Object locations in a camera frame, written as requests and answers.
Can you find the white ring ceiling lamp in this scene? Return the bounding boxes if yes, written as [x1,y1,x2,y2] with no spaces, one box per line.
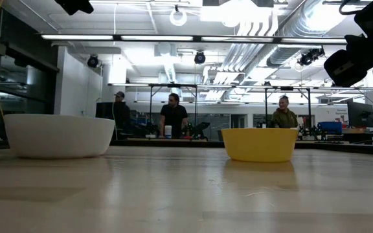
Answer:
[169,6,188,27]

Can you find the blue storage bin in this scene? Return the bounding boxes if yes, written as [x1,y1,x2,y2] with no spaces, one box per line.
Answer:
[317,121,343,135]

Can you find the large white bowl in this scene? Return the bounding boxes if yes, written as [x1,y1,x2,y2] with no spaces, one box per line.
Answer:
[3,113,116,159]

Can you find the person with cap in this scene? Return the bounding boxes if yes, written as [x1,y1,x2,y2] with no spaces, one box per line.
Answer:
[110,91,131,140]

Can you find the person in green jacket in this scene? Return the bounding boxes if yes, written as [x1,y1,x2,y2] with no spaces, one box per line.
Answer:
[270,94,299,129]

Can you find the black aluminium table frame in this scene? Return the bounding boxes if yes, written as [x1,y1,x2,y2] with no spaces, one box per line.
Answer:
[110,138,373,157]

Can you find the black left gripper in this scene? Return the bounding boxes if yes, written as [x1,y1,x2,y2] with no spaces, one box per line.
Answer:
[54,0,95,16]

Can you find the overhead LED light bar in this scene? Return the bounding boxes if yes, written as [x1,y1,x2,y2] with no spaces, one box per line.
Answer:
[40,34,348,45]

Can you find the yellow plastic bowl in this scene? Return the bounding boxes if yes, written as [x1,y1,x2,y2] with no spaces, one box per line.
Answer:
[221,128,299,163]

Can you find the black computer monitor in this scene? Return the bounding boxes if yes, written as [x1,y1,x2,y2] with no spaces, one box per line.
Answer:
[347,101,373,129]

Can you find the person in black shirt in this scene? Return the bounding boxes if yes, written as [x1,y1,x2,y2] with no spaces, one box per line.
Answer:
[159,93,189,139]

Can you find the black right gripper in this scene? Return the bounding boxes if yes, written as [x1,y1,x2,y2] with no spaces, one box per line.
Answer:
[345,32,373,69]

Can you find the silver ventilation duct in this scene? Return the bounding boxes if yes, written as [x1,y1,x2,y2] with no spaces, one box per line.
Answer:
[266,0,346,67]

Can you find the black hanging spotlight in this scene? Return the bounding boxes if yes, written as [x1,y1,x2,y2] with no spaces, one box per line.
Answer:
[87,54,100,69]
[194,50,207,65]
[297,47,326,67]

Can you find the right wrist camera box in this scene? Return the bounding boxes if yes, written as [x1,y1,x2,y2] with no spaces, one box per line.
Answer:
[323,48,373,87]

